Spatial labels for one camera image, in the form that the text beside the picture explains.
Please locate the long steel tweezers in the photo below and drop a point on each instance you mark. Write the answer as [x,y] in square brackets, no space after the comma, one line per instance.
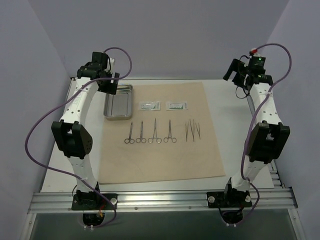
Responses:
[192,127]

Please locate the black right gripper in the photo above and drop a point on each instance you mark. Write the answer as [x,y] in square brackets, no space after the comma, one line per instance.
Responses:
[231,69]

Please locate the steel forceps clamp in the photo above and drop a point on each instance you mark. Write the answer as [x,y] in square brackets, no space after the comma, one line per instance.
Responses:
[170,137]

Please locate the stainless steel instrument tray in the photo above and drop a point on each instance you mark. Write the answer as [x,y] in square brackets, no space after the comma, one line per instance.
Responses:
[119,106]

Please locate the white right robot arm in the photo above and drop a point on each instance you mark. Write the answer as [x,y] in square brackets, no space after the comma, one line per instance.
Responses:
[267,135]

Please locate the long steel needle holder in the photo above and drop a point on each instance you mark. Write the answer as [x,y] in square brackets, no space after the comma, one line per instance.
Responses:
[154,137]

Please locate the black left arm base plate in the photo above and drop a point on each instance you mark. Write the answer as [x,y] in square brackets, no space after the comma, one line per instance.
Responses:
[89,201]

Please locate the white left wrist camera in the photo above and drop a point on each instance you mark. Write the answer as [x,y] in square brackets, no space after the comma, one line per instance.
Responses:
[112,62]

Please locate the beige cloth wrap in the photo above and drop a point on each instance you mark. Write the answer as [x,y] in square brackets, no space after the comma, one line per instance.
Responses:
[122,163]

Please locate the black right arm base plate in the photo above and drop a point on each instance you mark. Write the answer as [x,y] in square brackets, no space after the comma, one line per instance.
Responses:
[220,198]

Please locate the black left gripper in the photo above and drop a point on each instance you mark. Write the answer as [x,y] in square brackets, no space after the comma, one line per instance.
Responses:
[108,84]

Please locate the white suture packet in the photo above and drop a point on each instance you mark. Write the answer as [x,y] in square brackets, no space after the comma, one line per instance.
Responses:
[173,105]

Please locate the short steel tweezers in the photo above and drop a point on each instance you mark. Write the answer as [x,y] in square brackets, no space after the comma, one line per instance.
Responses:
[198,130]

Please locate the green suture packet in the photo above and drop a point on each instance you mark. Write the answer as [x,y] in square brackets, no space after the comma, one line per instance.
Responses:
[149,106]

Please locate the steel surgical scissors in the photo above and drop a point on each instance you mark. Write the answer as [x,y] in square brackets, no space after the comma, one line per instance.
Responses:
[141,138]
[129,139]

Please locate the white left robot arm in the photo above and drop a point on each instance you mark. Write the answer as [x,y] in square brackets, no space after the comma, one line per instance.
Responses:
[70,134]

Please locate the aluminium front rail frame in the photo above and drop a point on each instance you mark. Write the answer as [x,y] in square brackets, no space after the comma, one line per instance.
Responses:
[161,201]

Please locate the aluminium back rail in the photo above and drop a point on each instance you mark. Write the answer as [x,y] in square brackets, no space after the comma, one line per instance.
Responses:
[156,78]

